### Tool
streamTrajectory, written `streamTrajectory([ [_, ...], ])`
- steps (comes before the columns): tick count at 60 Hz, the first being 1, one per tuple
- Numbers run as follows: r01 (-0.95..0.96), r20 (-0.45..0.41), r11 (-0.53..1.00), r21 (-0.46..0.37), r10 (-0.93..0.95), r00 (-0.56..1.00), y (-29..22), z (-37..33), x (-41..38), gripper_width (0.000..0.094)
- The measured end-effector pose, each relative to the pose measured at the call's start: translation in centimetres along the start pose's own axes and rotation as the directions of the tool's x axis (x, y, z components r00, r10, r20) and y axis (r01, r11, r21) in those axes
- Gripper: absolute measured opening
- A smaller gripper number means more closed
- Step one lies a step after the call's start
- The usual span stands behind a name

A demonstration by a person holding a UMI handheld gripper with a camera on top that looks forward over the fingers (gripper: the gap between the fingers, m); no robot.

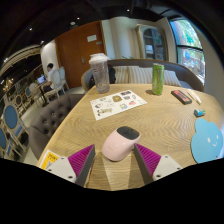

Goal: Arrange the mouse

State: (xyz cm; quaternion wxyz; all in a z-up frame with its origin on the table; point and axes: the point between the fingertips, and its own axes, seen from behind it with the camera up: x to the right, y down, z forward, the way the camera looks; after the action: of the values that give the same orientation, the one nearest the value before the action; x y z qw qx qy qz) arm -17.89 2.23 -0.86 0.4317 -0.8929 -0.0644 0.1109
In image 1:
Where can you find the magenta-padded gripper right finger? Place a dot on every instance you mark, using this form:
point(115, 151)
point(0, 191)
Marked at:
point(166, 166)

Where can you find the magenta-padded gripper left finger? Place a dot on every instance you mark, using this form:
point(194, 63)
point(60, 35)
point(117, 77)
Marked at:
point(60, 166)

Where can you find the pink computer mouse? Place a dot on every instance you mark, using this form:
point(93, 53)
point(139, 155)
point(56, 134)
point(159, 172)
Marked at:
point(118, 145)

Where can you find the blue cloud-shaped mouse pad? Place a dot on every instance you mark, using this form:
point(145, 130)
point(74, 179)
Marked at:
point(206, 141)

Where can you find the yellow card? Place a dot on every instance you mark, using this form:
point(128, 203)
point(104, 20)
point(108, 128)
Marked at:
point(49, 159)

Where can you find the grey tufted armchair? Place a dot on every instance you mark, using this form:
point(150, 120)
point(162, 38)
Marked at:
point(50, 123)

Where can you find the small blue-green pack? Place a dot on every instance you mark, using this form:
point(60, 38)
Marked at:
point(199, 112)

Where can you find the group of blue-backed chairs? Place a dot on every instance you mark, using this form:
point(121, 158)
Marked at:
point(11, 118)

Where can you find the black and red box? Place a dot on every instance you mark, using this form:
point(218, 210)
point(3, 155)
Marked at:
point(181, 97)

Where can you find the white wrapped packet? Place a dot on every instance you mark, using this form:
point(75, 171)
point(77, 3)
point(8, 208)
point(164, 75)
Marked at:
point(194, 96)

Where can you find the white sticker sheet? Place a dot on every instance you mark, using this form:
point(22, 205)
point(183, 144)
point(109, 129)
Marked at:
point(116, 104)

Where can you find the white chair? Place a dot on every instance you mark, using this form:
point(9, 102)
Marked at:
point(58, 83)

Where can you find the green drink can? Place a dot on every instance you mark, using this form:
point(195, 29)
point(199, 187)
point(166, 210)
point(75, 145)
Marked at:
point(158, 80)

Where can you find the striped cushion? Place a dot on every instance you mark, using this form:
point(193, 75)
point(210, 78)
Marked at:
point(140, 75)
point(121, 75)
point(171, 78)

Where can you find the open laptop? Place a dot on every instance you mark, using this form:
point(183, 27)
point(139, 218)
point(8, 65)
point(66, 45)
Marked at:
point(41, 79)

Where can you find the person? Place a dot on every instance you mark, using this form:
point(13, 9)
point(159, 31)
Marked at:
point(50, 75)

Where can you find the curved brown sofa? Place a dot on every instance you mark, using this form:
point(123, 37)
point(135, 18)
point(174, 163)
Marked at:
point(180, 71)

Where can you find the clear shaker bottle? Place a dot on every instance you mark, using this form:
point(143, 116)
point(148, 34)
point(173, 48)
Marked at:
point(100, 75)

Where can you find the brown wooden door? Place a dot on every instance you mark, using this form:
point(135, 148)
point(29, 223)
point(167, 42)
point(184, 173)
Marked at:
point(71, 56)

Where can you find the dark-framed window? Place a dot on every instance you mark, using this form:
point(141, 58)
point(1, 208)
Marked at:
point(190, 50)

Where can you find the arched glass-door cabinet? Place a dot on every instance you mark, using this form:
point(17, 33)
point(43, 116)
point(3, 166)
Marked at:
point(151, 43)

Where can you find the white door sign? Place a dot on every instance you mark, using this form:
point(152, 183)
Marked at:
point(92, 38)

